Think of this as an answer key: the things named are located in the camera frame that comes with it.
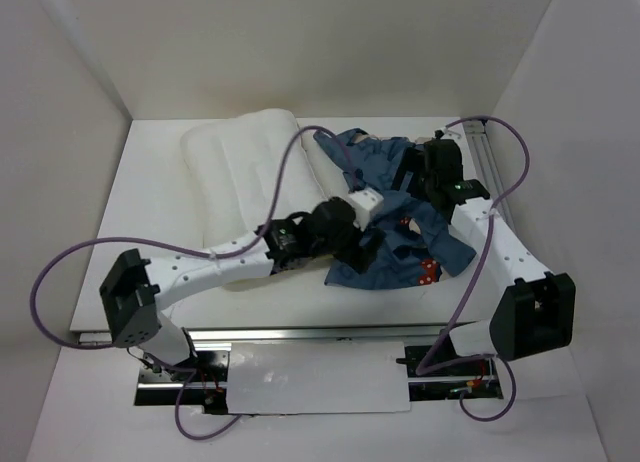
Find blue cartoon print pillowcase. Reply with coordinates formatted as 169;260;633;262
313;128;476;290

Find white pillow yellow edge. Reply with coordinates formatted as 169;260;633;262
179;109;331;294

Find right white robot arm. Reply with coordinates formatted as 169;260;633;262
392;139;576;374

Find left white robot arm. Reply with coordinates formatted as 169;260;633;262
99;189;385;381

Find white cover plate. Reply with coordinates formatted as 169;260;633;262
226;341;411;415

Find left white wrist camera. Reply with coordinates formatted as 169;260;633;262
347;187;384;231

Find aluminium side rail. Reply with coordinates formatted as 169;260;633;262
462;121;505;199

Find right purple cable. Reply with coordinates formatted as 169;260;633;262
415;114;531;422

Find purple cable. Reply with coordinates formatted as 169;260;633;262
30;125;364;442
415;114;531;422

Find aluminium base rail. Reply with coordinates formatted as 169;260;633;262
77;323;504;413

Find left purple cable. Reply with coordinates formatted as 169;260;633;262
30;125;364;442

